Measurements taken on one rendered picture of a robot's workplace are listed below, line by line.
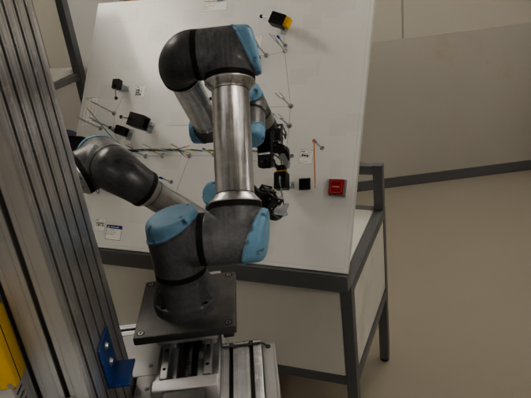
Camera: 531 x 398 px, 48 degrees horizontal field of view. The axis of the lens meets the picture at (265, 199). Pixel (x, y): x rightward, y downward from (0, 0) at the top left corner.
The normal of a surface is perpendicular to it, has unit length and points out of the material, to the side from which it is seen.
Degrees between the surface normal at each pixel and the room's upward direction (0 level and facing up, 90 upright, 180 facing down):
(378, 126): 90
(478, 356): 0
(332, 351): 90
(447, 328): 0
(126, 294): 90
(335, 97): 54
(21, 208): 90
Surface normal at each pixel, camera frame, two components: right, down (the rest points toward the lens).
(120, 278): -0.36, 0.43
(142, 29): -0.36, -0.18
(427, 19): 0.05, 0.42
